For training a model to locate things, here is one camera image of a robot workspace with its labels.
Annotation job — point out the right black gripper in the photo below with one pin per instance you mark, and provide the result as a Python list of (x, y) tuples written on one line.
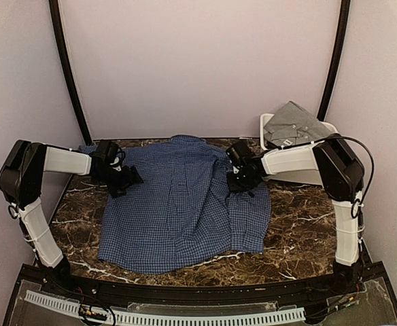
[(233, 186)]

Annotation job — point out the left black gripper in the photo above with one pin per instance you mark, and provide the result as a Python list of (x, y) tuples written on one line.
[(128, 180)]

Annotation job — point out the blue checked long sleeve shirt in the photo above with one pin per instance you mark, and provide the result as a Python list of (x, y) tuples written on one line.
[(183, 213)]

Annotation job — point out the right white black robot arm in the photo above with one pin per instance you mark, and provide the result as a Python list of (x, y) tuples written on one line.
[(339, 171)]

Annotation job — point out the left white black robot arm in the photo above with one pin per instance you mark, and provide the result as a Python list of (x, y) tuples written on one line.
[(21, 178)]

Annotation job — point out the grey folded shirt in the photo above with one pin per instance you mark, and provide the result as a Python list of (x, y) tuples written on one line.
[(294, 125)]

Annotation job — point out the clear acrylic plate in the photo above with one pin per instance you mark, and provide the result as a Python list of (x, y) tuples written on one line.
[(202, 310)]

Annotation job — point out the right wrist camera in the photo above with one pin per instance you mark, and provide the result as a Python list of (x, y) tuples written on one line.
[(236, 158)]

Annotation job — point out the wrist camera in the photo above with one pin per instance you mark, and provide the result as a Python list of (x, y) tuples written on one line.
[(118, 159), (236, 158)]

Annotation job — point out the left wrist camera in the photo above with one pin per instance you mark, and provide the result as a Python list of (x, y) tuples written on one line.
[(118, 159)]

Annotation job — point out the black curved front rail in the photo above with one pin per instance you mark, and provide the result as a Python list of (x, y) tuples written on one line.
[(306, 292)]

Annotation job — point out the white slotted cable duct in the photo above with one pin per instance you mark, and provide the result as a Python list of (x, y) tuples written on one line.
[(156, 314)]

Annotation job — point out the left black frame post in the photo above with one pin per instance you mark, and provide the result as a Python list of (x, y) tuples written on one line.
[(61, 46)]

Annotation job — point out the black frame post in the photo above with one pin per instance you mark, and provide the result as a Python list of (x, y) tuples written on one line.
[(61, 46), (335, 59)]

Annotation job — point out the right black frame post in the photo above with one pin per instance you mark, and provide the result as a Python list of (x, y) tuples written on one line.
[(335, 59)]

